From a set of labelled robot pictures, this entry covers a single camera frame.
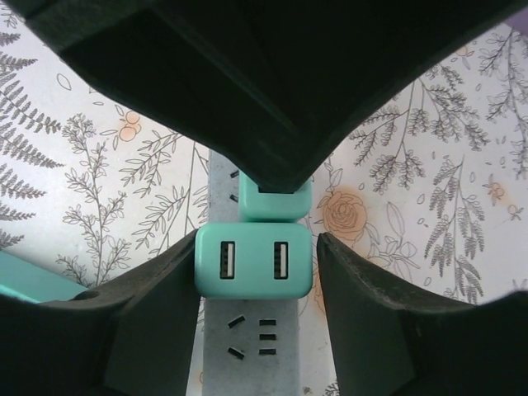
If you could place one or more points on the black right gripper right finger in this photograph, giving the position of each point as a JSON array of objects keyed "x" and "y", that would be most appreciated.
[{"x": 412, "y": 350}]

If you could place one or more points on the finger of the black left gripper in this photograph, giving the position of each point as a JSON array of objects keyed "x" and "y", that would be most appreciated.
[{"x": 268, "y": 82}]

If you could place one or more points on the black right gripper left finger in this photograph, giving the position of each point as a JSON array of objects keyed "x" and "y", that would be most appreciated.
[{"x": 103, "y": 342}]

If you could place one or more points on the grey power strip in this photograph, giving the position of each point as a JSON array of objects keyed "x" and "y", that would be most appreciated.
[{"x": 247, "y": 371}]

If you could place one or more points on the teal cube block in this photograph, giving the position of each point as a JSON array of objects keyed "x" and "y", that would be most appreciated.
[{"x": 251, "y": 284}]

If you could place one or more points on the small teal charger plug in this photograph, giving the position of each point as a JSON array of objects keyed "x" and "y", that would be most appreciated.
[{"x": 276, "y": 206}]

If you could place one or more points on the teal triangular power strip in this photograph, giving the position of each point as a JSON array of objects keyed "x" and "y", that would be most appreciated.
[{"x": 33, "y": 280}]

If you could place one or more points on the floral patterned table cover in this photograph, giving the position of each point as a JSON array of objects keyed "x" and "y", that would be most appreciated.
[{"x": 123, "y": 185}]

